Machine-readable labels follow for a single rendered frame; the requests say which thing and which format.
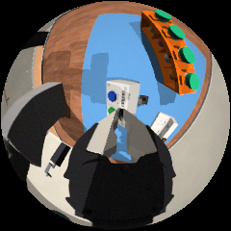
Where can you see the green round cap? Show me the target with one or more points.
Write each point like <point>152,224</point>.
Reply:
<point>187,55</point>
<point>176,32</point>
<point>192,81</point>
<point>162,15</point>

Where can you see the blue flat mat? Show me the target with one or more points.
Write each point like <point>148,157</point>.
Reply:
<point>119,49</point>

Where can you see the orange test tube rack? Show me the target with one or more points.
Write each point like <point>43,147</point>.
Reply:
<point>171,46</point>

